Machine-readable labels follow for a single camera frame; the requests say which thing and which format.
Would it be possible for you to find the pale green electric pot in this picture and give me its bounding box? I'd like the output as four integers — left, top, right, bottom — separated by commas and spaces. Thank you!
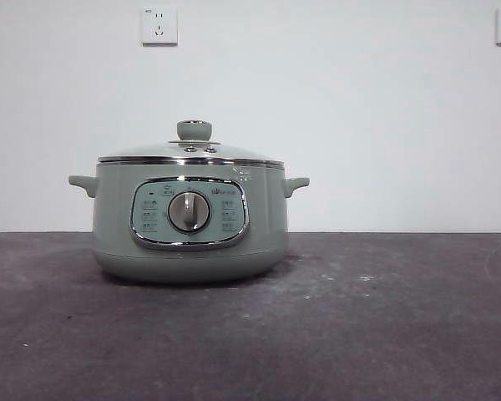
68, 160, 311, 286

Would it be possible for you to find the glass lid with green knob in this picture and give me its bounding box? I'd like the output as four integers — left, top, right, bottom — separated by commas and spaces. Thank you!
97, 120, 286, 165

